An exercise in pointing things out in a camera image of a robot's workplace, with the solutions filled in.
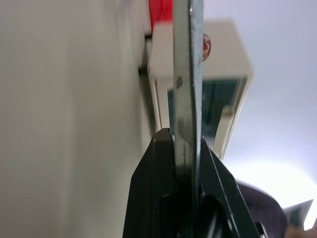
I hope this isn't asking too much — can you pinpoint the red object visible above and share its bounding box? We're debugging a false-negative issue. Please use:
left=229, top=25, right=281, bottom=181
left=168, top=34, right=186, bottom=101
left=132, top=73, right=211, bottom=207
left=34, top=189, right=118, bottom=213
left=148, top=0, right=174, bottom=28

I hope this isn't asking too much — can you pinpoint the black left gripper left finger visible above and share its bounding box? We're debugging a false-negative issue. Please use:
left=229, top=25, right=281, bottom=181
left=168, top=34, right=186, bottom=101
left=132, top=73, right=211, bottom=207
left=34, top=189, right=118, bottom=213
left=122, top=127, right=179, bottom=238

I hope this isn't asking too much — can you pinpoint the glass toaster oven door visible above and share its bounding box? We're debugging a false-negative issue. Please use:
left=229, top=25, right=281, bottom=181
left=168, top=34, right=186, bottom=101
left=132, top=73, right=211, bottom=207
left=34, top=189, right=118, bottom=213
left=155, top=76, right=248, bottom=161

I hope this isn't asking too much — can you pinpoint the red-brown sausage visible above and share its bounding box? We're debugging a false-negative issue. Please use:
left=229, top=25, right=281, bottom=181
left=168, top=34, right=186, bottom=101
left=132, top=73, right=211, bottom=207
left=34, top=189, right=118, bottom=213
left=202, top=33, right=212, bottom=62

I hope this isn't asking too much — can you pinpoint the dark grey rounded object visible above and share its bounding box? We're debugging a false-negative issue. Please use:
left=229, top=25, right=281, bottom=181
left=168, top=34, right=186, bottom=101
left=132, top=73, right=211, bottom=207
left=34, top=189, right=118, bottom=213
left=236, top=179, right=290, bottom=238

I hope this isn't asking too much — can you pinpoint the grey-green angular object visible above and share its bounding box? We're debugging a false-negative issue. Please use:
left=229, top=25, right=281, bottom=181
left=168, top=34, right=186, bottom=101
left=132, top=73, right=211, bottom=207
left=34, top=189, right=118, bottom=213
left=284, top=198, right=315, bottom=227

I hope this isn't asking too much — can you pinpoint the grey metal tool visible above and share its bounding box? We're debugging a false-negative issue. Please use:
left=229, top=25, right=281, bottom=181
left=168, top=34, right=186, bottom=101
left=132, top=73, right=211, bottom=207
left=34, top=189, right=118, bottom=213
left=172, top=0, right=205, bottom=238

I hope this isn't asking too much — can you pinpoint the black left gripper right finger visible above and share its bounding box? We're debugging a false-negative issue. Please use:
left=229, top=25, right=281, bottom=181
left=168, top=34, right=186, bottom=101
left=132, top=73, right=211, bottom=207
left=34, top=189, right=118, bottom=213
left=197, top=137, right=261, bottom=238

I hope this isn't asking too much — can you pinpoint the white box frame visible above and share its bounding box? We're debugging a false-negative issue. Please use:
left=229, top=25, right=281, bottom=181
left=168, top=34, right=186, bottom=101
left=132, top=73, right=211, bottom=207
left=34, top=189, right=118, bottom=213
left=138, top=19, right=255, bottom=162

